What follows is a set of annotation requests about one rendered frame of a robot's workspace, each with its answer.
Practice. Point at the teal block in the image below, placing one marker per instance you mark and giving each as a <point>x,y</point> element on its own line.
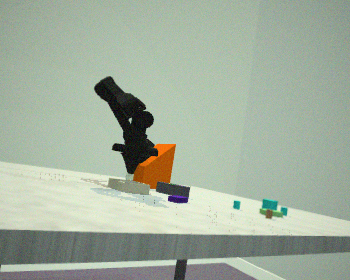
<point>269,204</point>

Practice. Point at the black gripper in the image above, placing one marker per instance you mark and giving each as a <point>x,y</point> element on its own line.
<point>135,140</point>

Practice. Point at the purple rectangular block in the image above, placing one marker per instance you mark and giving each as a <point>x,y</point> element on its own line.
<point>178,199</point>

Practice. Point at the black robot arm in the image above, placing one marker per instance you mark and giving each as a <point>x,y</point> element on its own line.
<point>124,106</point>

